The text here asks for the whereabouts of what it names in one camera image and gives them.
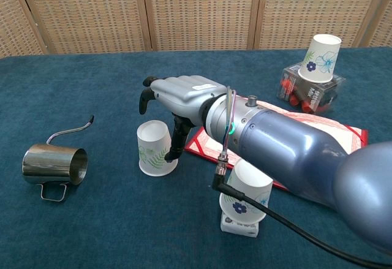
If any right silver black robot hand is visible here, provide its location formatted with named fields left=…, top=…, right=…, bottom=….
left=139, top=75, right=229, bottom=163

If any white floral paper cup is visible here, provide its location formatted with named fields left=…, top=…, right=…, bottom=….
left=136, top=120, right=179, bottom=177
left=219, top=158, right=274, bottom=224
left=298, top=34, right=342, bottom=83

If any red certificate folder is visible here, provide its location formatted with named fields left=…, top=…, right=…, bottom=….
left=184, top=99, right=369, bottom=192

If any woven bamboo folding screen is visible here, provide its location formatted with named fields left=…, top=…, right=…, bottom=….
left=0, top=0, right=392, bottom=58

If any blue table cloth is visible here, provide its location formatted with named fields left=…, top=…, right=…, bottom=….
left=0, top=47, right=392, bottom=269

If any clear box of red markers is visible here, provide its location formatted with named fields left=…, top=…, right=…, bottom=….
left=276, top=61, right=347, bottom=115

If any small white box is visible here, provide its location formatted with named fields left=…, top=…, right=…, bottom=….
left=220, top=212, right=260, bottom=239

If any steel gooseneck pitcher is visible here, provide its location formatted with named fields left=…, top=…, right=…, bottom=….
left=21, top=115, right=95, bottom=203

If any black arm cable with connector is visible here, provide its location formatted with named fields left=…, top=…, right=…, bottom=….
left=211, top=86, right=392, bottom=269

